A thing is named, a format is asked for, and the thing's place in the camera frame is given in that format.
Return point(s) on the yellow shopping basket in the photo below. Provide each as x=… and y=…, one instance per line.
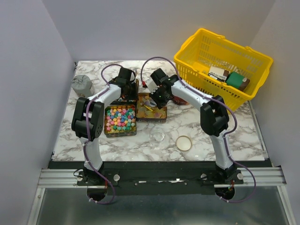
x=206, y=49

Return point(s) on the tin of star candies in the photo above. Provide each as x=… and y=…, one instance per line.
x=120, y=121

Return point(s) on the tin of popsicle gummies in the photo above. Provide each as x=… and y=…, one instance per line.
x=147, y=111

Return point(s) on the round jar lid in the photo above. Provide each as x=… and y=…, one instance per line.
x=183, y=143

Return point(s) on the tin of lollipops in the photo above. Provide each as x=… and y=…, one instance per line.
x=120, y=101

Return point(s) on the grey drawstring pouch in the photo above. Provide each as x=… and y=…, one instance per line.
x=82, y=86

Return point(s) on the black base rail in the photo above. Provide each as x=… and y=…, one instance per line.
x=159, y=178

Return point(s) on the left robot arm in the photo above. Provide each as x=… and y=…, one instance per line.
x=89, y=115

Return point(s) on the brown chocolate bar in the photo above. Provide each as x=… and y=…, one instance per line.
x=244, y=84

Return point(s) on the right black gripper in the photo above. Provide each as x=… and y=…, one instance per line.
x=160, y=104

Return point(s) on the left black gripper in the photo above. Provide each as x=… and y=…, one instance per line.
x=134, y=96

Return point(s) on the fake bacon slab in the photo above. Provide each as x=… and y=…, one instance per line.
x=179, y=101

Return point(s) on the green box in basket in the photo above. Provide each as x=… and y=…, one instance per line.
x=235, y=80

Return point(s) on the metal candy scoop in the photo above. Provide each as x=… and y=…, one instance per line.
x=150, y=104

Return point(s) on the small glass jar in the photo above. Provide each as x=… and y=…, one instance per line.
x=157, y=135

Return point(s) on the black white packet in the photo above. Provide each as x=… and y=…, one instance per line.
x=218, y=73

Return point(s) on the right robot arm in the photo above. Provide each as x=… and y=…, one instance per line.
x=214, y=117

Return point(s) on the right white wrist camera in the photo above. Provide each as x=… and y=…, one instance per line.
x=153, y=87

